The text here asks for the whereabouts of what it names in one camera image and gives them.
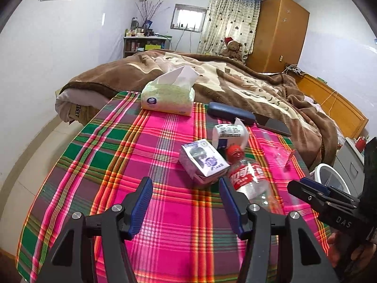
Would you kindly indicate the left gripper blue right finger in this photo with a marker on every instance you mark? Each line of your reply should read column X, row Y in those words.
column 235, row 205

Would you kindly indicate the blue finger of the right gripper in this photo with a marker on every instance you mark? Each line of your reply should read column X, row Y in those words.
column 306, row 194
column 318, row 187

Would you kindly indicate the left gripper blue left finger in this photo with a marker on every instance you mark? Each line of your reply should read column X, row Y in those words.
column 138, row 206

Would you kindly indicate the clear plastic bottle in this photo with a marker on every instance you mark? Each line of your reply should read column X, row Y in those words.
column 248, row 178

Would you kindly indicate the purple milk carton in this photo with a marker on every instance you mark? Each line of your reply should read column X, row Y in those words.
column 202, row 162

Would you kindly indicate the white trash bin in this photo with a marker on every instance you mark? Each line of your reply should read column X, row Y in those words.
column 328, row 176

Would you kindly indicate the person's right hand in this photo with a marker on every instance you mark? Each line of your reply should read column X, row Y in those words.
column 360, row 256

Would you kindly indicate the grey bedside drawer cabinet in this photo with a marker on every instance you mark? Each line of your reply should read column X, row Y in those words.
column 349, row 163

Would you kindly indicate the red mug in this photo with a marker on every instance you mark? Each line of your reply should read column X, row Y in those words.
column 360, row 144

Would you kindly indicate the pink plaid tablecloth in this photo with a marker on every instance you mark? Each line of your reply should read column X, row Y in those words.
column 185, row 235

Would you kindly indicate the black tablet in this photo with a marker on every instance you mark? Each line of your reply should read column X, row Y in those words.
column 271, row 124

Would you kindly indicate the wooden headboard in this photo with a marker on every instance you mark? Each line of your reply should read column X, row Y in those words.
column 347, row 116

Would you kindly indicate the dark blue glasses case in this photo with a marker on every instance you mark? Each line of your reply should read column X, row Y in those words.
column 230, row 113

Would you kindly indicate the tissue pack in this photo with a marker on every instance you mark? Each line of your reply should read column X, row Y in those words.
column 171, row 92

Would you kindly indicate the brown patterned blanket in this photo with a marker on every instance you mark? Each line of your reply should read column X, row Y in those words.
column 221, row 80

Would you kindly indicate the teddy bear santa hat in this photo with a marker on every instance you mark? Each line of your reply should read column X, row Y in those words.
column 233, row 49

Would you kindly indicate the wooden wardrobe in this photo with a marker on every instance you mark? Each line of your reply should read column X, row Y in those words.
column 279, row 36

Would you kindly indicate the shelf with items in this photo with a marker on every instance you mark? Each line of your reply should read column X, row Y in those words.
column 142, row 38

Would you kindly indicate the window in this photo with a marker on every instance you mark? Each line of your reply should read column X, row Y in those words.
column 188, row 18

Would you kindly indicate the patterned curtain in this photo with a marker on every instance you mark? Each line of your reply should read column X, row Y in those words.
column 237, row 19

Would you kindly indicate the dried branches vase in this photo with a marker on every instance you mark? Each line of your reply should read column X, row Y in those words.
column 147, row 10

